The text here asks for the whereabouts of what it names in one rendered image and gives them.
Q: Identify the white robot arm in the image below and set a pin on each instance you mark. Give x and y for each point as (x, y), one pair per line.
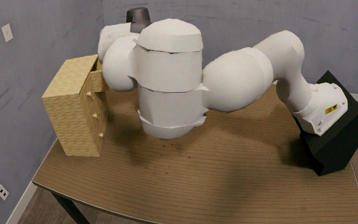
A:
(165, 58)

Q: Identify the light wood chest of drawers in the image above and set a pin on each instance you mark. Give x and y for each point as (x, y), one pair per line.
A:
(65, 110)

